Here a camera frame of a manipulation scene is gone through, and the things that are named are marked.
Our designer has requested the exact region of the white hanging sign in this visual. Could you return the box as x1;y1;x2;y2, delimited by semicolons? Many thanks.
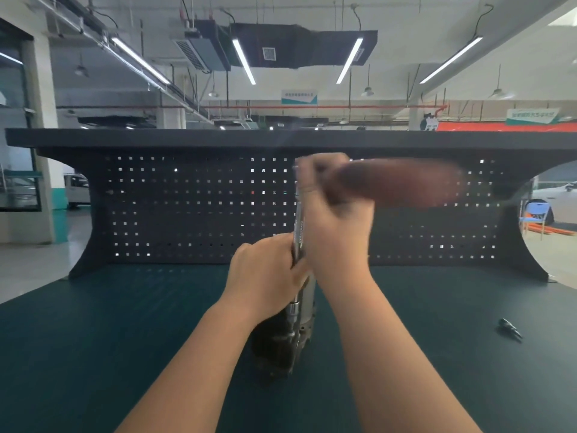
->
281;89;318;106

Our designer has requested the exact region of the person's left hand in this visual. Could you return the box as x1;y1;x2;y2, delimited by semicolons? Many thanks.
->
224;233;311;321

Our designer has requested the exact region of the long ceiling light tube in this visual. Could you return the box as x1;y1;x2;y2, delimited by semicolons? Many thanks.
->
419;36;484;85
109;36;172;85
232;38;257;85
336;37;364;85

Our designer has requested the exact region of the black perforated pegboard workbench back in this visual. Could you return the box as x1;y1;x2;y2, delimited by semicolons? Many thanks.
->
5;128;577;282

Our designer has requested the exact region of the white car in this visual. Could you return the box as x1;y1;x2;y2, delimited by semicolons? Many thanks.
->
532;179;577;226

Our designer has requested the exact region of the white van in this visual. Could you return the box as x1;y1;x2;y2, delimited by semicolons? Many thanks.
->
63;173;92;210

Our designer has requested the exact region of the person's left forearm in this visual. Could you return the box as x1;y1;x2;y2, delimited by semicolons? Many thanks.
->
115;298;262;433

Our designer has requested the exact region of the small black metal bit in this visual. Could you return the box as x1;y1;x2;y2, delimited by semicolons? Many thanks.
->
497;318;524;342

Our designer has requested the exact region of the green table mat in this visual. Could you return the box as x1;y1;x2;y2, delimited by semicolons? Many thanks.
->
0;264;577;433

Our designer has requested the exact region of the black ceiling air duct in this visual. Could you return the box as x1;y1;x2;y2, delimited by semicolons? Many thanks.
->
230;23;378;70

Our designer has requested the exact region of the person's right hand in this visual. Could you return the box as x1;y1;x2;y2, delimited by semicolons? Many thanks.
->
295;152;376;289

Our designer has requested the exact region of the blue chair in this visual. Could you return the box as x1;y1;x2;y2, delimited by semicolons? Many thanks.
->
522;200;556;241

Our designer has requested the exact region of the person's right forearm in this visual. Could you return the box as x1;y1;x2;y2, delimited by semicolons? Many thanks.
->
316;261;483;433

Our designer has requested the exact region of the grey ceiling air conditioner unit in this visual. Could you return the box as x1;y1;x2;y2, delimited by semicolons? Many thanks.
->
171;19;233;73

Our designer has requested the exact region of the orange red banner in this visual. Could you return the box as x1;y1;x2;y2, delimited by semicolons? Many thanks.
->
436;121;577;132

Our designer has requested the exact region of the brown wooden-handled tool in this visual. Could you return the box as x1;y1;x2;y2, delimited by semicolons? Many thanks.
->
325;158;524;210

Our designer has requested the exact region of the green and white hanging banner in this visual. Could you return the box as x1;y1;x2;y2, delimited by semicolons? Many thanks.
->
505;106;561;127

